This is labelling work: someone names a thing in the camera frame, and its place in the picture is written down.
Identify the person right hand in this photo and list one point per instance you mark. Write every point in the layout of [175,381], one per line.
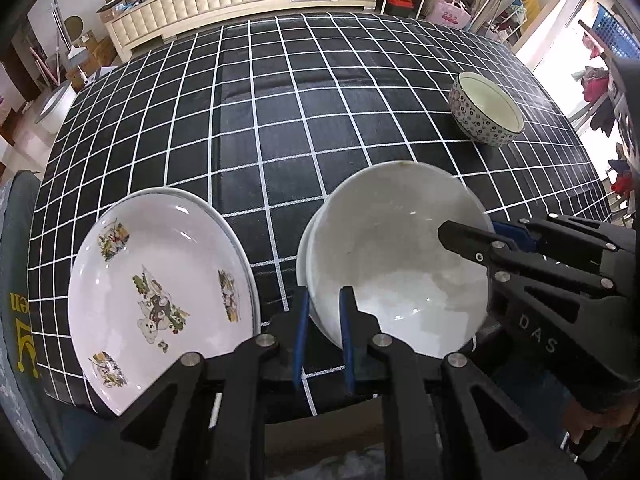
[577,419]

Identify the pink gift bag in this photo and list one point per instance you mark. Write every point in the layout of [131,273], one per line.
[451,13]

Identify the white mop bucket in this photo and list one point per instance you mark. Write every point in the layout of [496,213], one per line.
[56,108]

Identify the grey sofa cushion cover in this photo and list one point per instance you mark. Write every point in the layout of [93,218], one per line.
[22,406]

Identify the black white grid tablecloth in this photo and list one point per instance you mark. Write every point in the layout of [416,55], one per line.
[263,119]

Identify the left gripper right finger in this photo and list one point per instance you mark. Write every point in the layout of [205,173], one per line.
[375,361]

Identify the cartoon bear plate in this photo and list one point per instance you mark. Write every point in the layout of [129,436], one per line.
[126,329]

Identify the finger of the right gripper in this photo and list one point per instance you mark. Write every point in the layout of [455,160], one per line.
[518,234]
[470,243]

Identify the white cream bowl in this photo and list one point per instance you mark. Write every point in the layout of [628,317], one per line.
[379,236]

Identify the blue plastic basket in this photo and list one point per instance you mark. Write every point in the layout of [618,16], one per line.
[614,35]

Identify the light blue bowl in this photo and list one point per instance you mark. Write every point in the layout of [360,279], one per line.
[323,310]

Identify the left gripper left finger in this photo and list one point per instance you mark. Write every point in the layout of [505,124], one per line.
[278,355]

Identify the green patterned bowl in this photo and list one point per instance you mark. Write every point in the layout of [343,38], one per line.
[483,111]

